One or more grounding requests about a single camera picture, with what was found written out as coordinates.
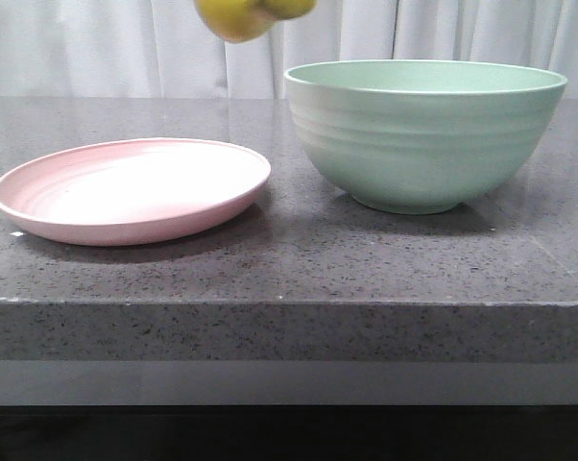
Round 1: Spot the yellow banana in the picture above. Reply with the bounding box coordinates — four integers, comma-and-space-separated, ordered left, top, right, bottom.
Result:
195, 0, 316, 43

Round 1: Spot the green bowl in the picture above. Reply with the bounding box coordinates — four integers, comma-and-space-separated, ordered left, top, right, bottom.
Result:
285, 60, 567, 214

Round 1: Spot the pink plate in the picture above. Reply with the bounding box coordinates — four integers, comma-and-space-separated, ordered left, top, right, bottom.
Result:
0, 138, 271, 246

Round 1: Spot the white curtain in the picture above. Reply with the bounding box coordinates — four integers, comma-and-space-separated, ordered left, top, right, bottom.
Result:
0, 1, 578, 99

